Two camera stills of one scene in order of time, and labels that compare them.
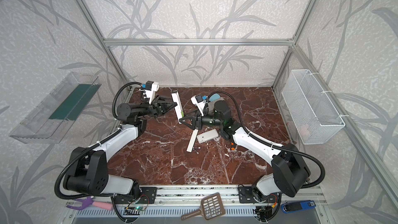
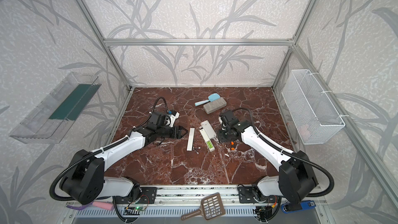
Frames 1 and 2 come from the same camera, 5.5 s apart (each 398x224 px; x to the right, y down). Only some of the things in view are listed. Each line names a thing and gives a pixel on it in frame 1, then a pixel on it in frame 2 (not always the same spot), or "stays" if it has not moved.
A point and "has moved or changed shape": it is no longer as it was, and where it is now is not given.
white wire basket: x=315 y=121 stays
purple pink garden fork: x=89 y=201 stays
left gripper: x=155 y=108 to x=173 y=132
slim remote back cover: x=192 y=140 has moved or changed shape
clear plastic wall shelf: x=49 y=121 stays
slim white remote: x=179 y=109 to x=208 y=141
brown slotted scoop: x=212 y=207 stays
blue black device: x=293 y=206 stays
